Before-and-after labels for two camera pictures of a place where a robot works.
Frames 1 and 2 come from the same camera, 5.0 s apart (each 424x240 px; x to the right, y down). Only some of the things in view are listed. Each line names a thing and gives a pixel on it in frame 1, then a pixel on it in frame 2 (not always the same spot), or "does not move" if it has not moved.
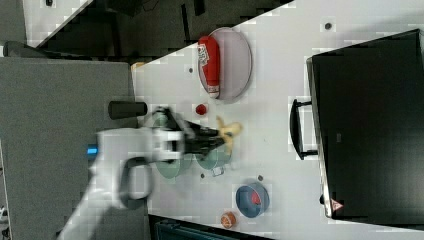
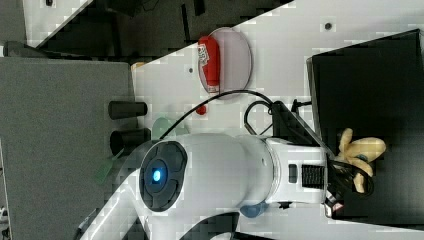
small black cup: (126, 110) does not move
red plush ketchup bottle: (209, 56) does not move
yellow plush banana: (228, 131) to (361, 151)
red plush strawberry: (201, 109) does not move
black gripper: (200, 140) to (340, 178)
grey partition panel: (51, 111) does not move
